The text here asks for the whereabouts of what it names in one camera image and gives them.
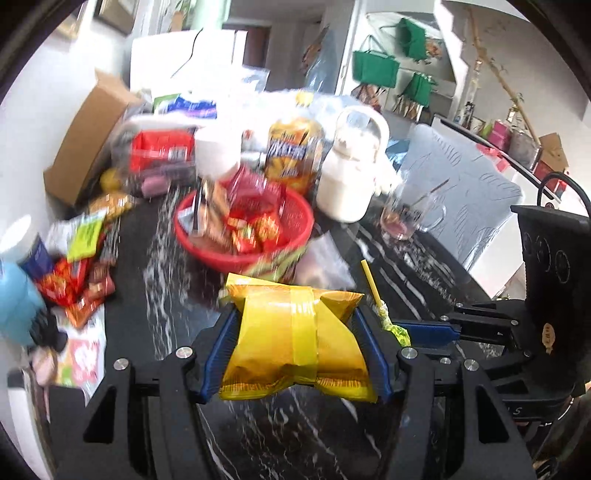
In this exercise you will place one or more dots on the blue round gadget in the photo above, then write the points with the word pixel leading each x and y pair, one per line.
pixel 20 301

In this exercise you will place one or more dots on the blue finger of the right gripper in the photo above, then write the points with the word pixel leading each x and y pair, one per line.
pixel 423 333

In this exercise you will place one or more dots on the red plastic basket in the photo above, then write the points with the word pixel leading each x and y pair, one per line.
pixel 297 221

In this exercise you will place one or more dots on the dark red snack bag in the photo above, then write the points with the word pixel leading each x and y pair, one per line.
pixel 250 194

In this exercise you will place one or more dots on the clear plastic container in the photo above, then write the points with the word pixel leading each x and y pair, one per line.
pixel 151 161

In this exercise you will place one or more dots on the white chair back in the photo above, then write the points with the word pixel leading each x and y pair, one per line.
pixel 477 197

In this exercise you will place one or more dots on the glass mug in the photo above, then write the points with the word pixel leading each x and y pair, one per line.
pixel 411 208

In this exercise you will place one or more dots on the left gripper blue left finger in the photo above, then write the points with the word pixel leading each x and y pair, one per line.
pixel 215 347

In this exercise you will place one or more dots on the cream white kettle jug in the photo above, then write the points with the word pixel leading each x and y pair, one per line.
pixel 353 171

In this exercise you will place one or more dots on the brown cardboard box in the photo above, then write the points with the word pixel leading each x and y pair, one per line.
pixel 82 149

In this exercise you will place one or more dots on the iced tea bottle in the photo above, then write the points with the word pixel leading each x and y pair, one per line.
pixel 296 142

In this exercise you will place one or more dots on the green hanging bag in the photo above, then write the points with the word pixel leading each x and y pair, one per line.
pixel 372 65

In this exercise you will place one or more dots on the red gold snack packet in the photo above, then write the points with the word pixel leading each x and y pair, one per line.
pixel 261 233

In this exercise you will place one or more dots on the green yellow lollipop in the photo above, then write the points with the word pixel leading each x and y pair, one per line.
pixel 399 332

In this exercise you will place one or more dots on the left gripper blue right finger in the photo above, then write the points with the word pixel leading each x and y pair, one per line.
pixel 377 365

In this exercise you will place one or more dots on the lime green packet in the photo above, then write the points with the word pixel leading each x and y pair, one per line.
pixel 85 239

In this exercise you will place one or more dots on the yellow snack packet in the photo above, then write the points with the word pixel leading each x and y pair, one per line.
pixel 294 335

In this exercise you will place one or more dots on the cereal snack bag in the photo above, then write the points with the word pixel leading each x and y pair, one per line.
pixel 277 266

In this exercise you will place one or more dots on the red snack packets pile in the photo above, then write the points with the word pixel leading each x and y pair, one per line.
pixel 79 287

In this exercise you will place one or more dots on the clear plastic pouch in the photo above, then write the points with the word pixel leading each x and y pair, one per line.
pixel 323 267

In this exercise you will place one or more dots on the brown door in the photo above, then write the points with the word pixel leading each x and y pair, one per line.
pixel 256 46

